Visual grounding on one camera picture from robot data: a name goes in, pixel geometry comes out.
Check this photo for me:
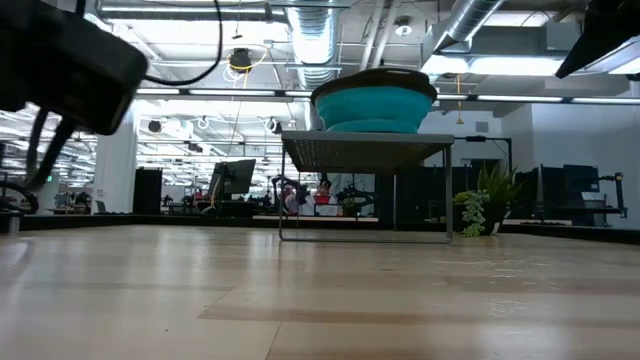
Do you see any yellow hanging cord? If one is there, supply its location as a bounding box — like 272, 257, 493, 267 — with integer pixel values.
454, 73, 465, 126

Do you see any overhead light bar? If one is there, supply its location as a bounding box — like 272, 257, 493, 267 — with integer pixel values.
134, 83, 640, 106

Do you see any black desk with monitors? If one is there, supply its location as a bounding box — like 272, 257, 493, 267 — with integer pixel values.
514, 163, 629, 227

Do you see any silver ribbed air duct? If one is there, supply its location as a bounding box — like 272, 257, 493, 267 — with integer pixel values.
399, 0, 504, 94
287, 0, 346, 89

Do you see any blue collapsible colander grey rim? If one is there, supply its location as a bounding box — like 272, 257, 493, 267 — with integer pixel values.
309, 67, 439, 135

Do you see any white building column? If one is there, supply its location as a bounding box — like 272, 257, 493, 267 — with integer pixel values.
92, 107, 139, 215

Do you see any person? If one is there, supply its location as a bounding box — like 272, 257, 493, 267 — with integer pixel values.
299, 178, 341, 217

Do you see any black cabinet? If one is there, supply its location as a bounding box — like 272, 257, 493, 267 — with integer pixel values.
132, 166, 164, 216

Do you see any black round wheel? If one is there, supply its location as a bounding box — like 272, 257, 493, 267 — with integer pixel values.
0, 179, 40, 215

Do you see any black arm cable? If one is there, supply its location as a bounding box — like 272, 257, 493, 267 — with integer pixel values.
144, 0, 224, 87

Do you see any black computer monitor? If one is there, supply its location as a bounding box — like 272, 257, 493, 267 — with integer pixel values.
207, 158, 258, 202

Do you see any thin black metal frame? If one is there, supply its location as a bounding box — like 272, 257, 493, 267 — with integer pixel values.
452, 134, 514, 174

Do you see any black overhead mounted device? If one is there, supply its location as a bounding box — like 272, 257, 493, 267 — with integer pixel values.
228, 47, 254, 75

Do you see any grey metal cylinder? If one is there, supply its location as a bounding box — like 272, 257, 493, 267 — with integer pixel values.
0, 210, 22, 235

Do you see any spiky green potted plant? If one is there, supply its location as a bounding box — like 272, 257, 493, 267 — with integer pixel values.
477, 162, 525, 236

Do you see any grey perforated metal stand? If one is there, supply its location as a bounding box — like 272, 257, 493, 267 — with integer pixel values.
278, 130, 455, 245

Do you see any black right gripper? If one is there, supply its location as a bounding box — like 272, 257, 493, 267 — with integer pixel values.
555, 0, 640, 80

